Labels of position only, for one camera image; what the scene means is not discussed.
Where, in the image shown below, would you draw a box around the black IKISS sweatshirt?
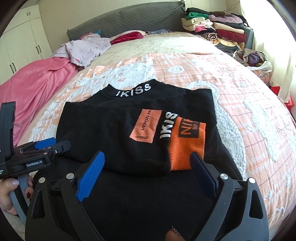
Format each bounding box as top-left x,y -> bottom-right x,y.
32,79 -> 243,241

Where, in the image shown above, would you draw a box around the floral basket of clothes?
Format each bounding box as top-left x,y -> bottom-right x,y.
232,48 -> 273,86

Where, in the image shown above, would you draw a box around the stack of folded clothes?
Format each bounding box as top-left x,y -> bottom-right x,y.
181,8 -> 249,50

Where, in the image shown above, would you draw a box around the left hand red nails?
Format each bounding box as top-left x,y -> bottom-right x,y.
0,176 -> 35,216

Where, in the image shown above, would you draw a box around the right hand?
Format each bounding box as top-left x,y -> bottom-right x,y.
165,227 -> 185,241

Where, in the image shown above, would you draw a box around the pink blanket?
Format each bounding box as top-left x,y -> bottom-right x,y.
1,57 -> 80,146

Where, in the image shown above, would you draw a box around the peach white patterned bedspread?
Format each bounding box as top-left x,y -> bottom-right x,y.
21,32 -> 295,238

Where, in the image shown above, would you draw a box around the light purple garment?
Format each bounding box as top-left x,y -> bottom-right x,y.
51,34 -> 111,68

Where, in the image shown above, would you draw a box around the white wardrobe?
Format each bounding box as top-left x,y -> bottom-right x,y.
1,4 -> 53,84

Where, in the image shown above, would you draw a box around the red bag on floor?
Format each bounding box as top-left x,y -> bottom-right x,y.
269,86 -> 295,113

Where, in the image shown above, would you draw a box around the red satin pillow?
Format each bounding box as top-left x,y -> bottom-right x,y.
110,30 -> 146,45

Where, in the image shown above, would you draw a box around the dark bedside cabinet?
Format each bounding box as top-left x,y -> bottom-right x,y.
244,27 -> 254,49

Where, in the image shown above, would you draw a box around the white curtain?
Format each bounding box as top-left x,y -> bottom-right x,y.
240,0 -> 295,95

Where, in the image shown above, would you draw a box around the grey quilted headboard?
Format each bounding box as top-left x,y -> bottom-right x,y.
67,1 -> 186,41

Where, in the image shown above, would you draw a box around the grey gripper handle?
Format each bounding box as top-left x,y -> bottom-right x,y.
9,174 -> 30,224

